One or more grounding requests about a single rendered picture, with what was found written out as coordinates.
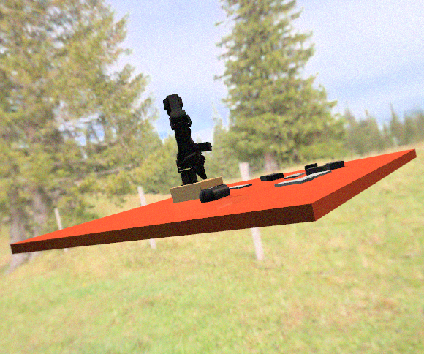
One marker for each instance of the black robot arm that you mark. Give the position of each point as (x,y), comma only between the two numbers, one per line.
(180,123)

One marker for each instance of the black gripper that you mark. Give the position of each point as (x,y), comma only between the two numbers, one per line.
(194,158)

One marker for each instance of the dark grey switch panel with green rocker switches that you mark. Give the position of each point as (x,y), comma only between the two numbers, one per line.
(214,193)

